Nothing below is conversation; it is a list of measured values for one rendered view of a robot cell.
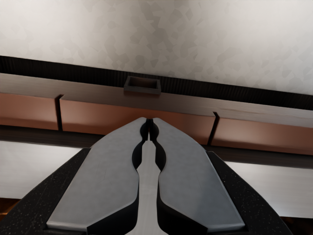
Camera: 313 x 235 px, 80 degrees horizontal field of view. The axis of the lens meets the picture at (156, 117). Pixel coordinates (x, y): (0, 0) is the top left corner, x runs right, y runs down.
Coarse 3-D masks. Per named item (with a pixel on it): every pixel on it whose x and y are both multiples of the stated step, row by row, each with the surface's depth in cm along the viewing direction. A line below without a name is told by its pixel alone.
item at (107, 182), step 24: (144, 120) 12; (96, 144) 9; (120, 144) 9; (96, 168) 8; (120, 168) 8; (72, 192) 7; (96, 192) 7; (120, 192) 7; (72, 216) 6; (96, 216) 6; (120, 216) 6
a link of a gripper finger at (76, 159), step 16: (80, 160) 8; (48, 176) 7; (64, 176) 7; (32, 192) 7; (48, 192) 7; (64, 192) 7; (16, 208) 6; (32, 208) 6; (48, 208) 6; (0, 224) 6; (16, 224) 6; (32, 224) 6
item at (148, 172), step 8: (144, 152) 21; (152, 152) 21; (144, 160) 21; (152, 160) 21; (144, 168) 22; (152, 168) 22; (144, 176) 23; (152, 176) 23; (144, 184) 23; (152, 184) 23
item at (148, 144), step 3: (147, 141) 20; (150, 141) 20; (144, 144) 20; (147, 144) 20; (150, 144) 20; (153, 144) 20; (144, 147) 21; (147, 147) 21; (150, 147) 21; (153, 147) 21
